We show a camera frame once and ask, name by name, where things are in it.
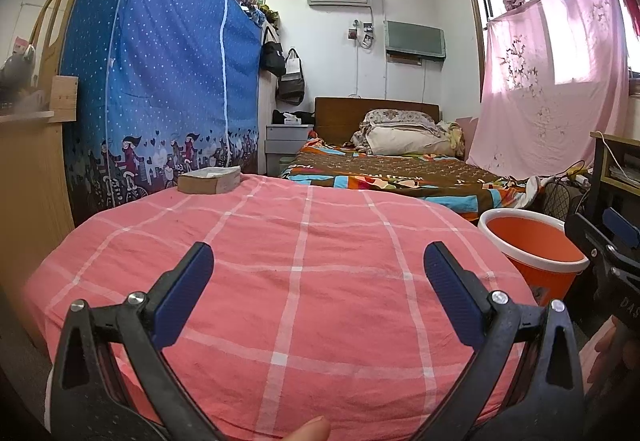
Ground cream folded quilt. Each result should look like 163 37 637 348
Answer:
351 123 463 156

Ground pink hanging sheet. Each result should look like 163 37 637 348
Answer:
466 0 632 179

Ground grey hanging tote bag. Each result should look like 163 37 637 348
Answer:
277 48 306 106

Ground folded floral quilt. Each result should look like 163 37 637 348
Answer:
361 109 438 132

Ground orange bucket with white rim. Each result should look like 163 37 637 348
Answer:
477 208 591 307

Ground brown wooden headboard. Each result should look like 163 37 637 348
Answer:
314 97 440 142

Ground green cloth covered television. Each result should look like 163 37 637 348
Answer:
384 20 447 66

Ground person's left hand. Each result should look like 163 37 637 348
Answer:
276 415 332 441

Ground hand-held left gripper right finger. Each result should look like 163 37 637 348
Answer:
412 241 586 441

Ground grey plush parrot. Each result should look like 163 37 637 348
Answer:
0 43 38 96

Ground pink checked blanket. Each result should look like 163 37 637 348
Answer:
22 173 538 441

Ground brown cardboard box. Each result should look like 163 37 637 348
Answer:
177 166 242 195

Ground camouflage cloth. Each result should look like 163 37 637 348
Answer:
252 5 281 28

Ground dark wooden desk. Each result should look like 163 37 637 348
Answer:
587 131 640 222

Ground person's right hand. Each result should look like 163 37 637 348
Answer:
582 315 623 388

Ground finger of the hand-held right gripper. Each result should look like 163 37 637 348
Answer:
565 213 619 273
601 207 640 268

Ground black hanging bag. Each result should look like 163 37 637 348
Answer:
260 27 287 76

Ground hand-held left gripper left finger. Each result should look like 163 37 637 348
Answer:
47 242 228 441

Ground blue dotted cloth wardrobe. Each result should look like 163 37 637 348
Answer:
57 0 264 214

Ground white cable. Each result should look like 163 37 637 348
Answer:
600 135 632 178

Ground colourful patterned bedspread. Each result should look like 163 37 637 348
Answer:
279 133 543 224

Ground wooden cabinet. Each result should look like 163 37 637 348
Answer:
0 111 76 352

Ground yellow cable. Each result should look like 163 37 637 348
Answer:
565 161 601 186

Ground black electric fan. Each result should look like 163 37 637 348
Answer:
542 178 593 222

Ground grey bedside cabinet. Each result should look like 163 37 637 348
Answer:
265 123 315 176

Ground dark cloth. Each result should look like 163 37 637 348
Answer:
271 110 316 126

